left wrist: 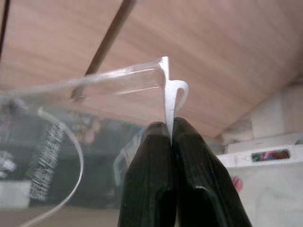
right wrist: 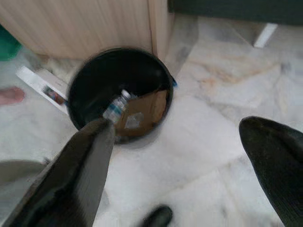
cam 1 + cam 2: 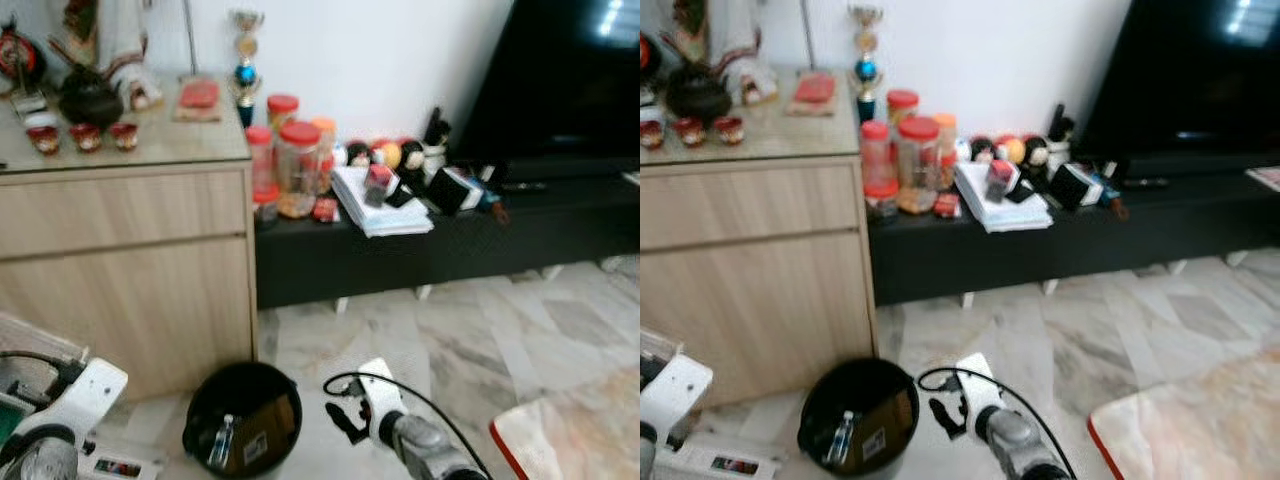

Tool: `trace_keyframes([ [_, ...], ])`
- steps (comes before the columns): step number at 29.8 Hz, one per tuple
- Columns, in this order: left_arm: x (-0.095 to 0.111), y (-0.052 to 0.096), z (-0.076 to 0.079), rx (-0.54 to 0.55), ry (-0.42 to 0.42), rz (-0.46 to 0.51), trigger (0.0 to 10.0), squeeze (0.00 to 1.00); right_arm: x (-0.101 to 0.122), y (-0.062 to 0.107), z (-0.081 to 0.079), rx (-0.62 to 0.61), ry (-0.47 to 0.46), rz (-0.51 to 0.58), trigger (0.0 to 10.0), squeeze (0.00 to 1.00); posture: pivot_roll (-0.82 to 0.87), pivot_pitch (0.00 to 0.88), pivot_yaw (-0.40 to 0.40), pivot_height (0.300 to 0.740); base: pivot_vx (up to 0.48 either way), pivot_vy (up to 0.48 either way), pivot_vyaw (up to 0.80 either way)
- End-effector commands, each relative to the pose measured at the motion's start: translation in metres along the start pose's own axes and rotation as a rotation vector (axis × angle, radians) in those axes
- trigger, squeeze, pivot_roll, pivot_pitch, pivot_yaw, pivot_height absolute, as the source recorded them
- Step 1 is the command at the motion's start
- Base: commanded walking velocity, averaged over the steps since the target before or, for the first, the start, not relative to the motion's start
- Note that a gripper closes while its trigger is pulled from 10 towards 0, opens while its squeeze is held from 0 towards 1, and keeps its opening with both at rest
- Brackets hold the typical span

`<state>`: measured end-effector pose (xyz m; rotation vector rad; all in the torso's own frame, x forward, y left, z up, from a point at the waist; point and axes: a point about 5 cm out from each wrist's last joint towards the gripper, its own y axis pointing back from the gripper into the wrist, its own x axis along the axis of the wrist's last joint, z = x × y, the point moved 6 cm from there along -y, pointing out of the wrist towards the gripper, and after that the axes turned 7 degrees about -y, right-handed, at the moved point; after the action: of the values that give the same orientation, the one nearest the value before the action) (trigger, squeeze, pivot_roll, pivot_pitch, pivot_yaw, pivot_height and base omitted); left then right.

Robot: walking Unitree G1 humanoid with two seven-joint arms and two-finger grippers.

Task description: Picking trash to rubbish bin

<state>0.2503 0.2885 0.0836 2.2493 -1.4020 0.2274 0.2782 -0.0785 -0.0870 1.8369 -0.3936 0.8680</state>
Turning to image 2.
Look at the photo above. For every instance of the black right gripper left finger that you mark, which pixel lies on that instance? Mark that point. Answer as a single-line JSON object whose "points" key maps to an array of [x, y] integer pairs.
{"points": [[71, 177]]}

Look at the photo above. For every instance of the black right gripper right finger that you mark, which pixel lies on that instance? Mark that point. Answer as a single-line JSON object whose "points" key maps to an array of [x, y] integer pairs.
{"points": [[279, 165]]}

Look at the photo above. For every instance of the clear plastic bottle blue label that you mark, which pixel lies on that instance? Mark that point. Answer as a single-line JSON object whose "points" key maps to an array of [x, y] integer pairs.
{"points": [[116, 107]]}

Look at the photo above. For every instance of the black round rubbish bin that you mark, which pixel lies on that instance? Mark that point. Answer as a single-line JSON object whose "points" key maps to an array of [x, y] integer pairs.
{"points": [[106, 78]]}

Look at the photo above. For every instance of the black robot foot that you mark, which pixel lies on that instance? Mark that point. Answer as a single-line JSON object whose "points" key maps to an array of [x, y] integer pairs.
{"points": [[159, 217]]}

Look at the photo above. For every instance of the white printed booklet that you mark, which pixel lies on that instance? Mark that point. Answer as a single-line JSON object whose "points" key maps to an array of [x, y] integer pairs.
{"points": [[35, 80]]}

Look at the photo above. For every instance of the brown cardboard piece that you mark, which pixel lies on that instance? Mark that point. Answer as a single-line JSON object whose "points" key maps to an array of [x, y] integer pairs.
{"points": [[146, 106]]}

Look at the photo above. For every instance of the green container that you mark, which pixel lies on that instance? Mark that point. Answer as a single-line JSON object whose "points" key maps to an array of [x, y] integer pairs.
{"points": [[7, 47]]}

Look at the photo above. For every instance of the light wooden cabinet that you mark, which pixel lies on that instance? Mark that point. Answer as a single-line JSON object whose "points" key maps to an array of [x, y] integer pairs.
{"points": [[71, 23]]}

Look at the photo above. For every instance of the black TV cabinet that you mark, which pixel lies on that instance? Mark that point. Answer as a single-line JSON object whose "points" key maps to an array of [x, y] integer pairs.
{"points": [[236, 11]]}

